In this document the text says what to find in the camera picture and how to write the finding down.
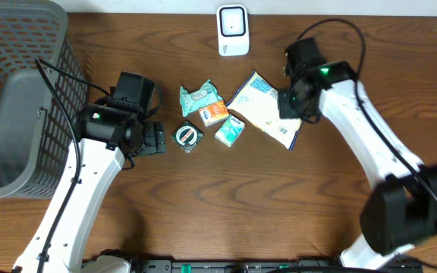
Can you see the green Zam-Buk ointment tin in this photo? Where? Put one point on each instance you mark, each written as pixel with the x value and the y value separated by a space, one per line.
pixel 187 136

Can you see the grey plastic mesh basket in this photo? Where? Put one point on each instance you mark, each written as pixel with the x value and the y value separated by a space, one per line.
pixel 40 83

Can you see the white blue snack bag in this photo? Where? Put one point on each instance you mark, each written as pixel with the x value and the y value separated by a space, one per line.
pixel 257 101

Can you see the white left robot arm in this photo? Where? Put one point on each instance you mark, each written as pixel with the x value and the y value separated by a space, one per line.
pixel 107 133

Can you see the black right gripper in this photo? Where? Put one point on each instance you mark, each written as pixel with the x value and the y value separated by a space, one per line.
pixel 284 112

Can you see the teal Kleenex tissue pack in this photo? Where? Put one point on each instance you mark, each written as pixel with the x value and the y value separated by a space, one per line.
pixel 230 131

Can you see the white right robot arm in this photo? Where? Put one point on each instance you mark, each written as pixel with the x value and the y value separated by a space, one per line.
pixel 402 209

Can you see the teal wet wipes pack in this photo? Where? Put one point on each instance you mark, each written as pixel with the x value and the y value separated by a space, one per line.
pixel 190 102

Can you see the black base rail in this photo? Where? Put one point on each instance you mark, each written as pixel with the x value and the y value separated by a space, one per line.
pixel 241 266

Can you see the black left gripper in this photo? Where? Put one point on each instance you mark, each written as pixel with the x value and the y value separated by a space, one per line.
pixel 160 137

